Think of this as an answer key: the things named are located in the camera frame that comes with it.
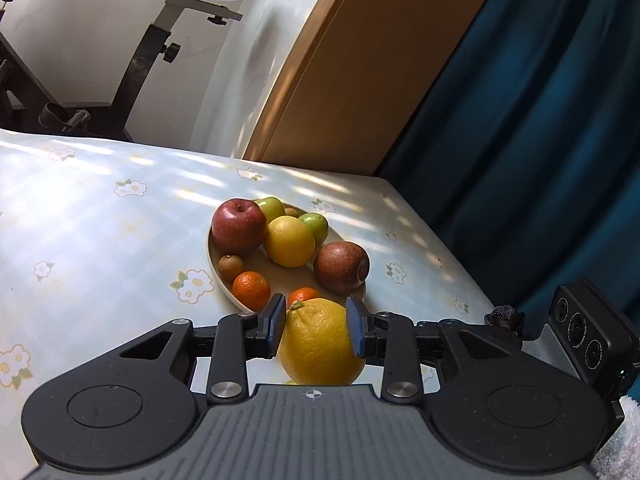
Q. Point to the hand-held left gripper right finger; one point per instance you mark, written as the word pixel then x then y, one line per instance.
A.
pixel 355 330

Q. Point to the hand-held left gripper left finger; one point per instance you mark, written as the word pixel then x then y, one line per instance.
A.
pixel 277 329

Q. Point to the large yellow lemon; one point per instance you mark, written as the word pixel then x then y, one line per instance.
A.
pixel 315 345

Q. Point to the beige oval plate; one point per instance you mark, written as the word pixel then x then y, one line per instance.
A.
pixel 300 277

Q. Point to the small brown round fruit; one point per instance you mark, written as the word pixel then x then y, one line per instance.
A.
pixel 291 212
pixel 231 266

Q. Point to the large red apple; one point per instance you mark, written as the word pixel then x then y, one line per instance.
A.
pixel 237 225

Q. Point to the green apple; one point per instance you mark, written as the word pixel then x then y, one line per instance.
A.
pixel 272 206
pixel 317 225

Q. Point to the mandarin orange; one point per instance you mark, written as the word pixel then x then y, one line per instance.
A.
pixel 304 296
pixel 250 287

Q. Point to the brownish red apple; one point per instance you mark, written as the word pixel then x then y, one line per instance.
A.
pixel 340 267

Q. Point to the dark patterned cloth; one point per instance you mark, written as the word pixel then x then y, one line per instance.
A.
pixel 502 316

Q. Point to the small yellow lemon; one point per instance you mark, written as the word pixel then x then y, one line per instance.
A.
pixel 290 240

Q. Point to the light blue fluffy blanket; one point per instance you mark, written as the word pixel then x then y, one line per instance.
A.
pixel 620 440

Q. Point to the dark teal curtain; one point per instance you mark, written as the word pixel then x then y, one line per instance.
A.
pixel 525 135

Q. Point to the wooden panel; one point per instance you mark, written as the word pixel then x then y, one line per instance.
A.
pixel 360 60

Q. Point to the black exercise bike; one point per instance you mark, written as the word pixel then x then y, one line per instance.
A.
pixel 145 50

